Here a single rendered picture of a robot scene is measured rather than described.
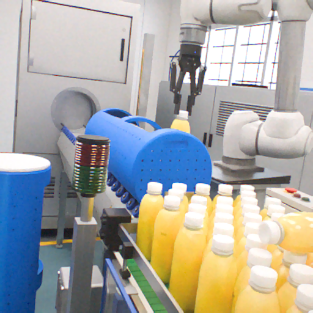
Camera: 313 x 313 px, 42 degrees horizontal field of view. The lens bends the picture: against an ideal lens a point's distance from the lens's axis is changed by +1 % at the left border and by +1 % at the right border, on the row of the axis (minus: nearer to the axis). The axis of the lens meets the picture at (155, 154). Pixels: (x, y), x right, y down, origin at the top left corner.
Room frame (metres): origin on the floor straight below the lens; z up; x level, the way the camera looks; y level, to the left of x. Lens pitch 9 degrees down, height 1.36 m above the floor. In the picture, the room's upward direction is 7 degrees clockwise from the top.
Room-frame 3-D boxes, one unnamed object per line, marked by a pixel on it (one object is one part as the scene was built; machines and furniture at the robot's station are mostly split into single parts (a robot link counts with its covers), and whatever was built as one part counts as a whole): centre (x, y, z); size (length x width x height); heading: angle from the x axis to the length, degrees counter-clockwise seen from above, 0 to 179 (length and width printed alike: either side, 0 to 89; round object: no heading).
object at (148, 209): (1.05, -0.01, 0.99); 0.07 x 0.07 x 0.19
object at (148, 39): (2.73, 0.13, 0.85); 0.06 x 0.06 x 1.70; 21
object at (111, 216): (1.10, 0.09, 0.95); 0.10 x 0.07 x 0.10; 111
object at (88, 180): (0.73, 0.12, 1.18); 0.06 x 0.06 x 0.05
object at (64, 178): (3.09, 0.69, 0.31); 0.06 x 0.06 x 0.63; 21
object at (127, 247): (0.93, 0.04, 0.94); 0.03 x 0.02 x 0.08; 21
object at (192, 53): (1.39, -0.08, 1.47); 0.08 x 0.07 x 0.09; 110
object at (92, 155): (0.73, 0.12, 1.23); 0.06 x 0.06 x 0.04
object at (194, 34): (1.39, -0.08, 1.54); 0.09 x 0.09 x 0.06
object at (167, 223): (0.94, -0.05, 0.99); 0.07 x 0.07 x 0.19
